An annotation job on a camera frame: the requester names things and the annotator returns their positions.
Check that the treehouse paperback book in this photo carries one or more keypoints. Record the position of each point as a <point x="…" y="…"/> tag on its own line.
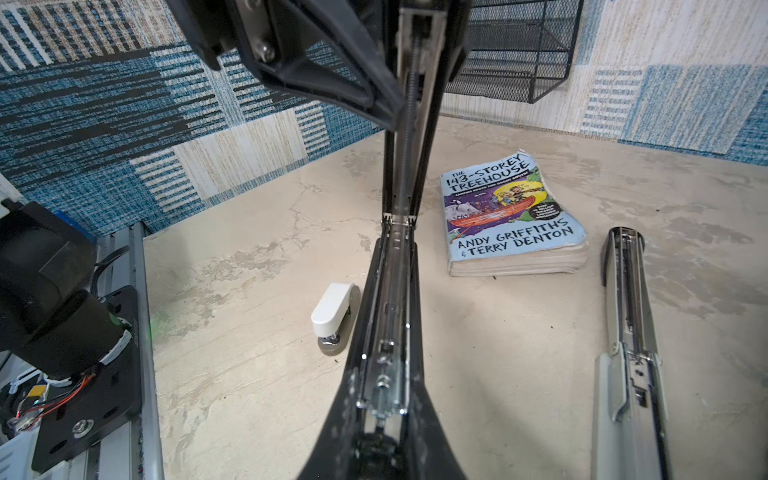
<point x="502" y="219"/>

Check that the small white mini stapler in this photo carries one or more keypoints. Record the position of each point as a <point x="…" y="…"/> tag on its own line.
<point x="334" y="316"/>

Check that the black wire mesh shelf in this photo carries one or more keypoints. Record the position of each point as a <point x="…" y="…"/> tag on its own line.
<point x="519" y="51"/>

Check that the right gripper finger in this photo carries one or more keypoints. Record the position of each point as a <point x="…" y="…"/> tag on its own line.
<point x="330" y="51"/>

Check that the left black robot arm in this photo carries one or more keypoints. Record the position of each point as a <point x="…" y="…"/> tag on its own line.
<point x="48" y="317"/>

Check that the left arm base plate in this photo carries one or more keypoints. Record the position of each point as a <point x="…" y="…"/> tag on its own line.
<point x="84" y="396"/>

